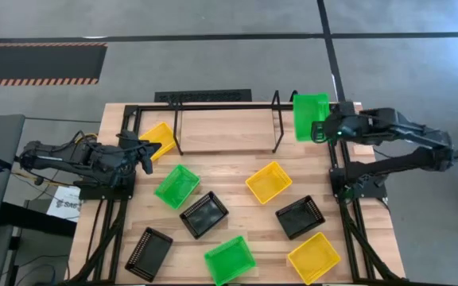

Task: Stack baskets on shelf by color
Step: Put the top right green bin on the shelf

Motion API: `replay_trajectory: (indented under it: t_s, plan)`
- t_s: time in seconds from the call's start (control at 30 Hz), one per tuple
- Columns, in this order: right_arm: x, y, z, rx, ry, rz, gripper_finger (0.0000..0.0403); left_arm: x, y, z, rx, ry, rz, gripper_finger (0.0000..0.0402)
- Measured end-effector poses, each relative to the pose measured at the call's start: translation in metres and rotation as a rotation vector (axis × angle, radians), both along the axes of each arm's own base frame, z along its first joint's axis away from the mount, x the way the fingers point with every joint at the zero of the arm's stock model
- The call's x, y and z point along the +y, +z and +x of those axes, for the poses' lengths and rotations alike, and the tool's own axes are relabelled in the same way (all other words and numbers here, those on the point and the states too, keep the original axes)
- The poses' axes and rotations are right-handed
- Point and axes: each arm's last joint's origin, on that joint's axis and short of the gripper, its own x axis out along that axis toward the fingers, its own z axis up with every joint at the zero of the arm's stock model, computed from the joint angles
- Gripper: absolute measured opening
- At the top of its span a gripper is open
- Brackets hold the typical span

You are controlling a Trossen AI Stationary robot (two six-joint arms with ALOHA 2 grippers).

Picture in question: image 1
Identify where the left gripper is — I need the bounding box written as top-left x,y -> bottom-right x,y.
115,129 -> 163,176

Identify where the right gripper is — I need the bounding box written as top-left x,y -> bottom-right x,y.
311,101 -> 374,145

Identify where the yellow plastic basket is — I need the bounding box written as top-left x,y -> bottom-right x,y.
245,160 -> 293,206
139,122 -> 177,162
287,231 -> 342,286

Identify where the green plastic basket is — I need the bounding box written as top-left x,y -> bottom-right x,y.
204,235 -> 258,286
153,164 -> 201,211
293,92 -> 331,143

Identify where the black plastic basket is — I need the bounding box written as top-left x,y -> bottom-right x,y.
274,195 -> 326,241
124,226 -> 173,283
179,191 -> 230,240

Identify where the black perforated floor strip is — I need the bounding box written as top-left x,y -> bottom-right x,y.
153,88 -> 253,103

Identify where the white printed paper sheet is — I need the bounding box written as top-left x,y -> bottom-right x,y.
45,185 -> 82,222

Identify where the black floor base bar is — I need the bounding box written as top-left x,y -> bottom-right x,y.
0,201 -> 78,238

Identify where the black mat with orange stripes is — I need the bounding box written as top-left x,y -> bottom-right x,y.
0,42 -> 108,87

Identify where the grey side table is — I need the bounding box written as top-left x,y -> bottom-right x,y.
0,114 -> 26,234

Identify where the black aluminium table frame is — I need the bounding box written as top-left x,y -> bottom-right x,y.
65,102 -> 405,286

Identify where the wooden shelf with black frame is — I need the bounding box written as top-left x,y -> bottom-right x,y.
168,90 -> 300,157

